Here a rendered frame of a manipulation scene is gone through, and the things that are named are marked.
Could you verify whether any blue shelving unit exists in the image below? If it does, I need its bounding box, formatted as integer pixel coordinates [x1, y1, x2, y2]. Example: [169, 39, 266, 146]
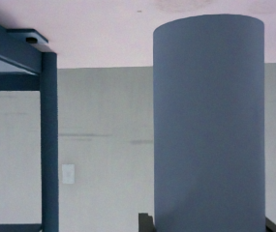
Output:
[0, 25, 59, 232]

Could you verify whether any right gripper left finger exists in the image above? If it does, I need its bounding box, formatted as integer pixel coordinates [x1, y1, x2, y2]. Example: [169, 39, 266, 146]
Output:
[138, 213, 155, 232]

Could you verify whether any blue-grey cylinder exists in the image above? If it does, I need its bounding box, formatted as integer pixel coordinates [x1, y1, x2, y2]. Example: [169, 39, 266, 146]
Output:
[153, 14, 265, 232]

